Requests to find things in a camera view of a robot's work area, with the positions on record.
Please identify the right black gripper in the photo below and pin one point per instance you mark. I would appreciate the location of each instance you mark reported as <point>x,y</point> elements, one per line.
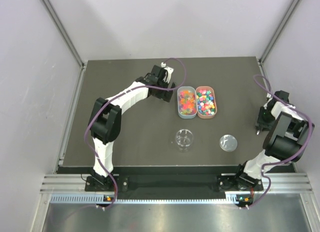
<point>265,126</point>

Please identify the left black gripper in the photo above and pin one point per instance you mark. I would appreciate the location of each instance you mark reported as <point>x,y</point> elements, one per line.
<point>164,94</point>

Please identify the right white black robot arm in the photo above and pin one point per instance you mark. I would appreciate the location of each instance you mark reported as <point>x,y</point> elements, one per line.
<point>287,133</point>

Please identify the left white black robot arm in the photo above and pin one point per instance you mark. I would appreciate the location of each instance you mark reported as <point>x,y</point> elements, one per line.
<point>106,117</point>

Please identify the blue tray of translucent candies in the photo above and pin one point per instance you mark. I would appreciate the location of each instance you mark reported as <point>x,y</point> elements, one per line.
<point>187,102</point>

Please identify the pink tray of opaque candies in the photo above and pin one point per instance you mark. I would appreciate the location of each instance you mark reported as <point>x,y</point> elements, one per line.
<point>206,102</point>

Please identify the clear round jar lid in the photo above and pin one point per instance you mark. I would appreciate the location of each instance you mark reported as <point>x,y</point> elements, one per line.
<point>228,143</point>

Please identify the clear plastic jar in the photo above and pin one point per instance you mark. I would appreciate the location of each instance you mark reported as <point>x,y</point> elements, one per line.
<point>184,139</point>

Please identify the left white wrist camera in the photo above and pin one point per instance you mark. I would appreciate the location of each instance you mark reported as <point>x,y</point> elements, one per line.
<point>168,71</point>

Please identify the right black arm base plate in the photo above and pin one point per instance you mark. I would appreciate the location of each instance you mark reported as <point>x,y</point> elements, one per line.
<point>232,184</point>

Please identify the slotted grey cable duct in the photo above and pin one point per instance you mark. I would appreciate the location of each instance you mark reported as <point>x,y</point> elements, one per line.
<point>101,199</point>

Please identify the left aluminium corner post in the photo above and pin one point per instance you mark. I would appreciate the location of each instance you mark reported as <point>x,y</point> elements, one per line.
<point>63,32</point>

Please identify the aluminium corner post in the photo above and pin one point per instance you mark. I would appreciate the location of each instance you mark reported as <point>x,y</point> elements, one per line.
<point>279,30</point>
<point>63,32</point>

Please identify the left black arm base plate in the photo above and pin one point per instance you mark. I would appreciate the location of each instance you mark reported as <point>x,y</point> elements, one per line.
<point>93,185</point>

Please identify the right aluminium corner post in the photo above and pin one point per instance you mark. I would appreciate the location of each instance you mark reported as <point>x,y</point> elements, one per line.
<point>279,30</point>

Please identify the aluminium front frame rail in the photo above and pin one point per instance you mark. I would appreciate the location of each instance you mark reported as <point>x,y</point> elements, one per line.
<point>281,183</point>

